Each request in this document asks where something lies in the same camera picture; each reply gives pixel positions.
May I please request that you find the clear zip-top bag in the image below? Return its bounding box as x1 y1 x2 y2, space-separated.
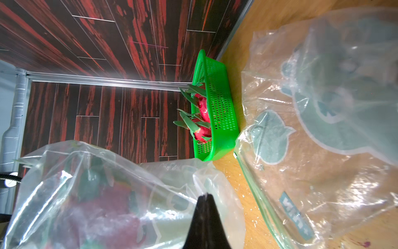
1 141 246 249
235 6 398 249

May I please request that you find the green plastic perforated basket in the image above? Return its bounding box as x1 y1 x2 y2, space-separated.
192 49 239 161

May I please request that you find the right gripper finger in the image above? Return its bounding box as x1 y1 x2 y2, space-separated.
182 194 231 249

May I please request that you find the red green dragon fruit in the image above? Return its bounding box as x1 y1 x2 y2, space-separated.
179 84 210 122

